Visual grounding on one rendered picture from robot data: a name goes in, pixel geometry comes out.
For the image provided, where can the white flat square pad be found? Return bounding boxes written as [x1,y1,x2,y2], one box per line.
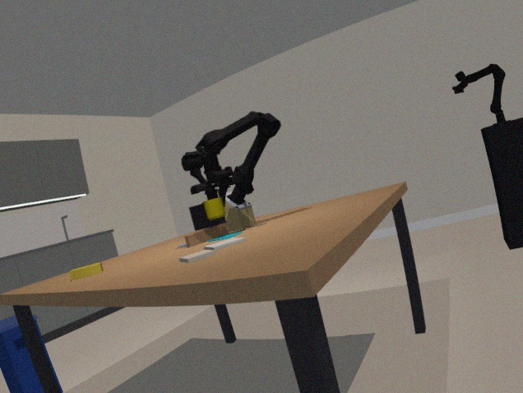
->
[204,238,247,250]

